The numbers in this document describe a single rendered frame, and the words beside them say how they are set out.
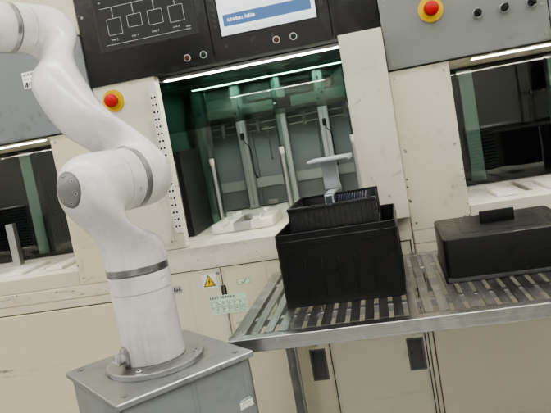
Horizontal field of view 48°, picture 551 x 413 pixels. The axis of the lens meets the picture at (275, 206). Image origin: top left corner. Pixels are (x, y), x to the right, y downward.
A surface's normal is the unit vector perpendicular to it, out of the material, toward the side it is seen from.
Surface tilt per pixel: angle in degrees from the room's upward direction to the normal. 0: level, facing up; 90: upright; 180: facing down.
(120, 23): 90
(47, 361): 90
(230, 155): 90
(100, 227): 128
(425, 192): 90
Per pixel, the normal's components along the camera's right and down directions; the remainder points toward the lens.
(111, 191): 0.76, -0.11
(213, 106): -0.15, 0.13
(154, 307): 0.49, 0.00
